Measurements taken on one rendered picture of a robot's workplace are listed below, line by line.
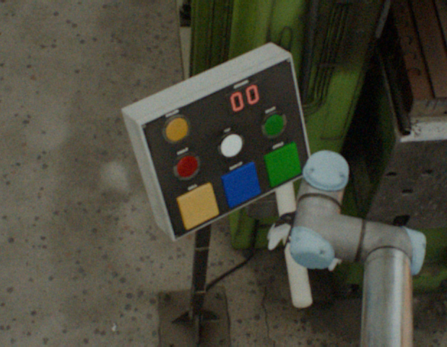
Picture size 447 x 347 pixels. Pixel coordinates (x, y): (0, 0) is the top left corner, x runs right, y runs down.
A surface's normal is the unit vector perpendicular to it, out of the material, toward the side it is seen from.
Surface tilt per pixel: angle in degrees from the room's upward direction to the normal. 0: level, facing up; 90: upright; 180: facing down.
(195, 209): 60
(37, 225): 0
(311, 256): 90
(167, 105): 30
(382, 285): 35
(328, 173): 0
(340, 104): 90
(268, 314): 0
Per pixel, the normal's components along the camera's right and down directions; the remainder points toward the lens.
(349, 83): 0.11, 0.86
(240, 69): -0.21, -0.82
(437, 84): 0.07, -0.51
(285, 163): 0.48, 0.40
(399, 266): 0.39, -0.75
